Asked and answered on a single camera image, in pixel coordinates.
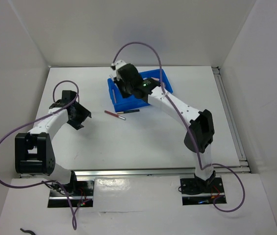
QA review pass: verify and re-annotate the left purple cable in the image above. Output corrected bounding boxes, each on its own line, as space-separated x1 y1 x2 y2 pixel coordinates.
0 80 80 231

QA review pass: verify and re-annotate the aluminium front rail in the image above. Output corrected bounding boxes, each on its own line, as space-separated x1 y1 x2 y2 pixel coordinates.
20 167 202 179

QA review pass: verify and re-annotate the black hook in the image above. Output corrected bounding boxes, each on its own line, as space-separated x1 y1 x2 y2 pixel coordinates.
20 228 36 235

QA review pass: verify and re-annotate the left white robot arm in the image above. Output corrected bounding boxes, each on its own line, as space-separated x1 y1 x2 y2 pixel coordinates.
15 90 91 195

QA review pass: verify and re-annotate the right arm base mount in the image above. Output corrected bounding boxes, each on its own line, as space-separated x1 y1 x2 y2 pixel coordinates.
178 177 227 206

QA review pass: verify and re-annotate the red lip gloss tube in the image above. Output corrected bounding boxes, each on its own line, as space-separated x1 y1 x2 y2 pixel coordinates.
104 110 126 120

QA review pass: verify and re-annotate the silver blue mascara tube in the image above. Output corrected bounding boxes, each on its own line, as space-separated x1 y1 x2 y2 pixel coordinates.
109 74 117 104

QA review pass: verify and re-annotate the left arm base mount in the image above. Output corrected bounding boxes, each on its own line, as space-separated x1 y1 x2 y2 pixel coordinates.
47 179 95 208

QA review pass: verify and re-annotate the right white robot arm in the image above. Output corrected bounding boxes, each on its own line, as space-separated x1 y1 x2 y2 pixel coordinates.
111 60 216 192

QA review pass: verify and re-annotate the aluminium side rail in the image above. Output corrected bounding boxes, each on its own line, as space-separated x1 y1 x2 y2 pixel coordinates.
212 67 251 173

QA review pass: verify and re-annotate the purple cable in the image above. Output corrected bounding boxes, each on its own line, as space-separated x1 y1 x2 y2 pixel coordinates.
112 42 246 212
0 80 80 231

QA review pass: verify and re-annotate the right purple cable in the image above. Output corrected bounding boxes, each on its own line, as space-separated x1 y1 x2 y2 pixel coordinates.
112 42 246 212

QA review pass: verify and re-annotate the blue plastic compartment tray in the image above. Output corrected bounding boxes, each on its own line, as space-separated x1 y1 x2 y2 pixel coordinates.
107 68 174 113

